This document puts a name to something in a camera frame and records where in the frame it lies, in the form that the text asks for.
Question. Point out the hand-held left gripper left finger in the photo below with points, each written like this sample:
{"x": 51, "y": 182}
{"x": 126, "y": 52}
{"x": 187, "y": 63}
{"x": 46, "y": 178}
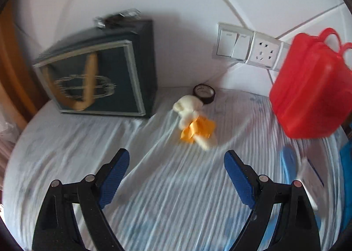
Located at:
{"x": 114, "y": 176}

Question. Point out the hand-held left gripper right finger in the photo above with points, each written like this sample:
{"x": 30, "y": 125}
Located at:
{"x": 239, "y": 176}

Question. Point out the white plush orange cloth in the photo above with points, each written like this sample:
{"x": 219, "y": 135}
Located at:
{"x": 188, "y": 105}

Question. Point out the blue plastic crate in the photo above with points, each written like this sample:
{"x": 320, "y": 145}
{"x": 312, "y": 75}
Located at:
{"x": 347, "y": 157}

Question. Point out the red small suitcase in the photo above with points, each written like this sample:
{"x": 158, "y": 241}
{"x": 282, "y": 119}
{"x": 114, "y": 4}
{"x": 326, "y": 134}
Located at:
{"x": 305, "y": 88}

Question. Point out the black tape roll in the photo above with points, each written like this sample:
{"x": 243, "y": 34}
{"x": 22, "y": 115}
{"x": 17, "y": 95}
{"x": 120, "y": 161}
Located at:
{"x": 210, "y": 99}

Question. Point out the black gift bag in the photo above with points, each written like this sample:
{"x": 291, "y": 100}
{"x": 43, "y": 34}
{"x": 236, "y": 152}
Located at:
{"x": 115, "y": 75}

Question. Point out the metal clip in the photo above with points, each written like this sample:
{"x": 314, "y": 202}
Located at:
{"x": 115, "y": 17}

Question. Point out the white wall socket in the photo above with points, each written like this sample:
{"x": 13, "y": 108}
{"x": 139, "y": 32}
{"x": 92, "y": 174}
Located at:
{"x": 262, "y": 50}

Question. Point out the white wall switch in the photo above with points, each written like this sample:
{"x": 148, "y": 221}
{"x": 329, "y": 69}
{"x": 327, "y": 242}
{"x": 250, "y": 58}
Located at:
{"x": 231, "y": 43}

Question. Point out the wooden arch frame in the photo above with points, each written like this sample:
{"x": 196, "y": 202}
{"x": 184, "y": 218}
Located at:
{"x": 13, "y": 75}

